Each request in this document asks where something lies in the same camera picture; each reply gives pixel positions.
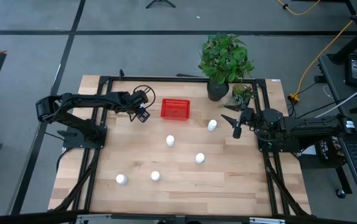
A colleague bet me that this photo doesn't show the black desk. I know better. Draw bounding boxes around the black desk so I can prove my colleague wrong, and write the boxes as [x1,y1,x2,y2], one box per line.
[317,52,357,134]

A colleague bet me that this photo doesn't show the small potted succulent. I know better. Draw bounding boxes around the small potted succulent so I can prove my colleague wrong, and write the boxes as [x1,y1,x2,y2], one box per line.
[218,83,256,109]

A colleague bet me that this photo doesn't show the black aluminium table frame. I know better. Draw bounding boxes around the black aluminium table frame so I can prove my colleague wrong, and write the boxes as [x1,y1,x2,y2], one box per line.
[49,68,312,218]

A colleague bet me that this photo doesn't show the black overhead crossbar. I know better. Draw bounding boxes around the black overhead crossbar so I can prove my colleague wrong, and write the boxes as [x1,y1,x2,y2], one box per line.
[0,208,357,224]

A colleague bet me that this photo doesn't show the white cable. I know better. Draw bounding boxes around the white cable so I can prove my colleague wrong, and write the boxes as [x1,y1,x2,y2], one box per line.
[314,78,357,119]

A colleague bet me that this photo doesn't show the red plastic basket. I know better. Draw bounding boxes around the red plastic basket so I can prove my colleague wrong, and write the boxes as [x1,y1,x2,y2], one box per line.
[160,98,191,121]

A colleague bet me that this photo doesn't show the black printed bag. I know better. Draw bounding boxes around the black printed bag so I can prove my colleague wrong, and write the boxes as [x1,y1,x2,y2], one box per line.
[315,136,344,162]

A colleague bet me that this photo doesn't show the black desk leg frame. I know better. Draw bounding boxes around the black desk leg frame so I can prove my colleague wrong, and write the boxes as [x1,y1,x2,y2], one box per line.
[326,0,357,65]

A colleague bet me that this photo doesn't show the black tripod legs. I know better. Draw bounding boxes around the black tripod legs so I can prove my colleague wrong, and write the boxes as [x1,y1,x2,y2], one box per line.
[145,0,176,9]

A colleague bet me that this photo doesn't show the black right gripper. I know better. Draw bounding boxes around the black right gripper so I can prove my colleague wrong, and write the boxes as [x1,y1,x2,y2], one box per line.
[221,104,259,128]

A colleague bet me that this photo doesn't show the yellow extension cable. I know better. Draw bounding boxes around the yellow extension cable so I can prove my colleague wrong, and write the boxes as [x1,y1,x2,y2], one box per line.
[287,0,357,103]
[275,0,321,16]

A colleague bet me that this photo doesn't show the large green potted plant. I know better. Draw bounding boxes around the large green potted plant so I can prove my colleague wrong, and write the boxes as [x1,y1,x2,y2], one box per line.
[198,32,255,102]

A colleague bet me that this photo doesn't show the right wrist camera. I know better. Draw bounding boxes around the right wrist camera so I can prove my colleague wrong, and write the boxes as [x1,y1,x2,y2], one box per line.
[232,113,244,140]

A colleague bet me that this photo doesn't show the black left camera cable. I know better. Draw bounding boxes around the black left camera cable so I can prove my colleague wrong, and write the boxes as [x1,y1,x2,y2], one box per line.
[127,84,156,123]

